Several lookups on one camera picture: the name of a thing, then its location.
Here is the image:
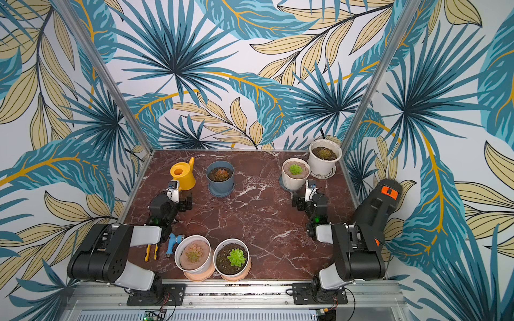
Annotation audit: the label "yellow watering can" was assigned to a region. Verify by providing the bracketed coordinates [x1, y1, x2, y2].
[170, 157, 196, 191]

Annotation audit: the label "white ribbed pot green succulent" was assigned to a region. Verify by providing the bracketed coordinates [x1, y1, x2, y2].
[279, 158, 311, 192]

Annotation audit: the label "large white round pot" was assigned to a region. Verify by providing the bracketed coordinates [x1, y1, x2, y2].
[308, 139, 342, 179]

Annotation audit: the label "white pot pink soil succulent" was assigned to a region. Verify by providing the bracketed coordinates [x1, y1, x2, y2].
[175, 235, 215, 282]

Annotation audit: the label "white pot dark soil succulent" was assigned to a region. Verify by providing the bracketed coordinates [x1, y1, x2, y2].
[213, 238, 252, 282]

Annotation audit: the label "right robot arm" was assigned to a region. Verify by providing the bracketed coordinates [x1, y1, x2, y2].
[290, 179, 403, 305]

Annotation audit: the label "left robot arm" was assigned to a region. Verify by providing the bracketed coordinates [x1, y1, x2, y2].
[67, 191, 193, 306]

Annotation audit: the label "blue pot red succulent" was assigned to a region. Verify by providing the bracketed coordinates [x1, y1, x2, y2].
[206, 160, 235, 198]

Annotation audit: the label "blue spray nozzle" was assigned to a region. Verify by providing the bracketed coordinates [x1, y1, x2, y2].
[166, 234, 185, 258]

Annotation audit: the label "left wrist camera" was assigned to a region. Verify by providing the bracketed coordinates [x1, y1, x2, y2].
[166, 180, 180, 203]

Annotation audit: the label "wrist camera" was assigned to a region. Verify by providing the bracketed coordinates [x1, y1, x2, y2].
[166, 180, 180, 203]
[305, 179, 318, 202]

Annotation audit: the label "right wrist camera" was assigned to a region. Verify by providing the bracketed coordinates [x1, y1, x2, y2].
[305, 179, 318, 202]

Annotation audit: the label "yellow handled pliers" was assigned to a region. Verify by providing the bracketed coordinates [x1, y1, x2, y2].
[144, 243, 159, 262]

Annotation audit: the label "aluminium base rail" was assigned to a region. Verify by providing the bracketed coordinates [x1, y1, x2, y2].
[61, 280, 413, 320]

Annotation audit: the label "left metal frame post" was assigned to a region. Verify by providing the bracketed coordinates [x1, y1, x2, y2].
[54, 0, 153, 154]

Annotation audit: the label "metal frame post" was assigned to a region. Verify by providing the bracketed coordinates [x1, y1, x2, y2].
[341, 0, 421, 155]
[54, 0, 153, 154]

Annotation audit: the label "right metal frame post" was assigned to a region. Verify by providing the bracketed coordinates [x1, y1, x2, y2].
[341, 0, 421, 155]

